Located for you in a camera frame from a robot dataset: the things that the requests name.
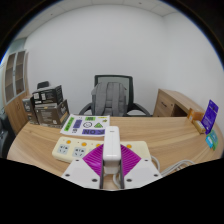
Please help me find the tan box with white label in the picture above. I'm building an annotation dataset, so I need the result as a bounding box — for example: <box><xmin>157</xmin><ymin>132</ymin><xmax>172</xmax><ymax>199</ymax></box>
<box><xmin>193</xmin><ymin>119</ymin><xmax>208</xmax><ymax>135</ymax></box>

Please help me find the cream power strip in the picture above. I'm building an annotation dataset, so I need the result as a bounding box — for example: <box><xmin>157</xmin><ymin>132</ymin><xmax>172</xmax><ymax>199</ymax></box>
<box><xmin>51</xmin><ymin>135</ymin><xmax>153</xmax><ymax>164</ymax></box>

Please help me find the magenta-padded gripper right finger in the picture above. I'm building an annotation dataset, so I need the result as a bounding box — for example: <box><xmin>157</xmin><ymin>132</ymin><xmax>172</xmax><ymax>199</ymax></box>
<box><xmin>119</xmin><ymin>143</ymin><xmax>163</xmax><ymax>190</ymax></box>

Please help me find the small black chair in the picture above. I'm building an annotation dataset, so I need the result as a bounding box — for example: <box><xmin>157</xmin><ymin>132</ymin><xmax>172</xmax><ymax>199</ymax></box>
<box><xmin>36</xmin><ymin>80</ymin><xmax>50</xmax><ymax>90</ymax></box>

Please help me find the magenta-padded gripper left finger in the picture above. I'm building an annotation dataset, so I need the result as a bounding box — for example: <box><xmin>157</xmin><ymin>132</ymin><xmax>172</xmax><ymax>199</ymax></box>
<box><xmin>61</xmin><ymin>143</ymin><xmax>105</xmax><ymax>190</ymax></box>

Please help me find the printed paper sheet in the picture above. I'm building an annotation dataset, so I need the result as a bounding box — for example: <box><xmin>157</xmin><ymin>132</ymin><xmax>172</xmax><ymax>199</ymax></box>
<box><xmin>59</xmin><ymin>114</ymin><xmax>111</xmax><ymax>137</ymax></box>

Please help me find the black mesh office chair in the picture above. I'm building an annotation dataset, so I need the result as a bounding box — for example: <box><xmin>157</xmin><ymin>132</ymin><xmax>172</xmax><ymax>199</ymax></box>
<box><xmin>78</xmin><ymin>74</ymin><xmax>152</xmax><ymax>117</ymax></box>

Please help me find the wooden shelf cabinet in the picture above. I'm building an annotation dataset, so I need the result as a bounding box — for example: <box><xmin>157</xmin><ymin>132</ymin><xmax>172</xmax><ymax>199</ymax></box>
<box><xmin>3</xmin><ymin>49</ymin><xmax>33</xmax><ymax>134</ymax></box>

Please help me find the narrow black cardboard box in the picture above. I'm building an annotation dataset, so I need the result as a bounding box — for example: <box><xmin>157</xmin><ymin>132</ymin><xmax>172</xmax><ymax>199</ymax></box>
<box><xmin>22</xmin><ymin>95</ymin><xmax>39</xmax><ymax>125</ymax></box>

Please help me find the large black cardboard box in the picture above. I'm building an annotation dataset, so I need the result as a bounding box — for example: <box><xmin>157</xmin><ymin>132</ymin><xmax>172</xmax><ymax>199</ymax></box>
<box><xmin>34</xmin><ymin>99</ymin><xmax>70</xmax><ymax>128</ymax></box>

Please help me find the orange box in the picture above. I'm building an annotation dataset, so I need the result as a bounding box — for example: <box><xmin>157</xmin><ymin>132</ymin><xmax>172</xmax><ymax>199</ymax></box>
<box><xmin>186</xmin><ymin>107</ymin><xmax>205</xmax><ymax>123</ymax></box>

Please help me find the grey backpack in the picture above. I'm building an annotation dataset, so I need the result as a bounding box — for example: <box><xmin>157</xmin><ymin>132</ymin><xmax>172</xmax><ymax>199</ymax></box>
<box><xmin>90</xmin><ymin>81</ymin><xmax>129</xmax><ymax>117</ymax></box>

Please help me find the white charger block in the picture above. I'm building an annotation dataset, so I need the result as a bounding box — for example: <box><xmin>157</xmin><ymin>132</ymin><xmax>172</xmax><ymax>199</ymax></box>
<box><xmin>102</xmin><ymin>125</ymin><xmax>121</xmax><ymax>176</ymax></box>

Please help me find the purple standing package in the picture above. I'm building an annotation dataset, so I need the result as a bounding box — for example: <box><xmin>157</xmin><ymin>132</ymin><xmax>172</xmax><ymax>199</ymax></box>
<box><xmin>200</xmin><ymin>99</ymin><xmax>220</xmax><ymax>135</ymax></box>

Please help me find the small blue box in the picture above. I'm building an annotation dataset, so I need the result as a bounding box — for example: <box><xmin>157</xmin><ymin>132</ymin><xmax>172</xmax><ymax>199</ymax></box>
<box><xmin>205</xmin><ymin>134</ymin><xmax>215</xmax><ymax>150</ymax></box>

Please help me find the teal green box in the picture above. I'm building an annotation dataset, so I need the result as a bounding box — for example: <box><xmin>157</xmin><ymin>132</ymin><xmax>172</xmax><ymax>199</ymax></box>
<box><xmin>209</xmin><ymin>129</ymin><xmax>220</xmax><ymax>151</ymax></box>

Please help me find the dark office chair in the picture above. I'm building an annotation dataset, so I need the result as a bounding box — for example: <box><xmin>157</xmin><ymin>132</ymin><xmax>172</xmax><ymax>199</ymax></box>
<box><xmin>0</xmin><ymin>113</ymin><xmax>16</xmax><ymax>158</ymax></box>

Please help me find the wooden side desk with drawers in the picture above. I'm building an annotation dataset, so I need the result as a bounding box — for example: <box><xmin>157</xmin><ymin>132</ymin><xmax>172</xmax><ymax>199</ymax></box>
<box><xmin>152</xmin><ymin>88</ymin><xmax>206</xmax><ymax>118</ymax></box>

